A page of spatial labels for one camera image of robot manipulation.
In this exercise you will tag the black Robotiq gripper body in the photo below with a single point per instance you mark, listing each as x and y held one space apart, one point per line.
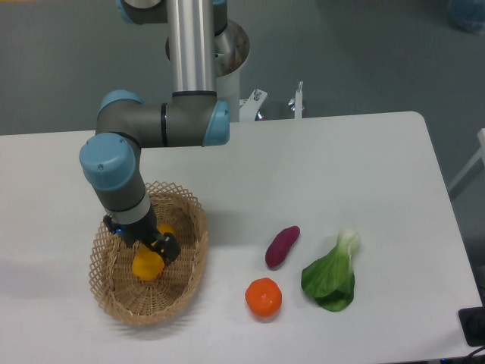
143 230

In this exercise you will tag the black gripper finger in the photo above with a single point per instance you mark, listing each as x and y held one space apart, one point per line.
167 247

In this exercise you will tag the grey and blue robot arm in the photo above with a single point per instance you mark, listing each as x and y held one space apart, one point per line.
126 125

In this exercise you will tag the woven wicker basket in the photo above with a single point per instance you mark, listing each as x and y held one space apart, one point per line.
133 284

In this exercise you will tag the orange tangerine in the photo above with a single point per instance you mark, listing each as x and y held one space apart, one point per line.
263 297

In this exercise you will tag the purple sweet potato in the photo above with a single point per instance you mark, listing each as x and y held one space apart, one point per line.
280 246

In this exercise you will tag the green bok choy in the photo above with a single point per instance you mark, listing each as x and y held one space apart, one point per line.
330 280

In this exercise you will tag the black device at table edge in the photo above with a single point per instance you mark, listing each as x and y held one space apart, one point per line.
472 322

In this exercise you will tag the blue object in corner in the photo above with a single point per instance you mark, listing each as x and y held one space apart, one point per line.
468 15

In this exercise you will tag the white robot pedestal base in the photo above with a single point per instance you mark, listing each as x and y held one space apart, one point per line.
242 95

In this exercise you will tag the white frame at right edge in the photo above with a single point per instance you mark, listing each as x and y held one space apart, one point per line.
469 171

